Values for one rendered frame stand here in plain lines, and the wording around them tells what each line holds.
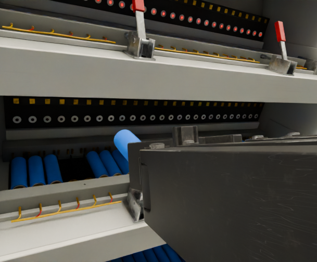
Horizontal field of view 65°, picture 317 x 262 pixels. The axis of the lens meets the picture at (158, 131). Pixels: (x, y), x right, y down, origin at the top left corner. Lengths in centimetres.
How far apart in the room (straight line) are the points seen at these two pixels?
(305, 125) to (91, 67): 50
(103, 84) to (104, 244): 18
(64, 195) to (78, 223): 4
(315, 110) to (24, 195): 56
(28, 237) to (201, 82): 27
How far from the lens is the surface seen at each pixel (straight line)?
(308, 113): 64
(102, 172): 36
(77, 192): 33
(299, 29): 68
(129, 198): 34
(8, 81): 27
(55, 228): 32
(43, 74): 27
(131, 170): 16
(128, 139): 20
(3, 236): 32
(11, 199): 32
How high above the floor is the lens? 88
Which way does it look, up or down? 6 degrees down
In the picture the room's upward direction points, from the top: 1 degrees clockwise
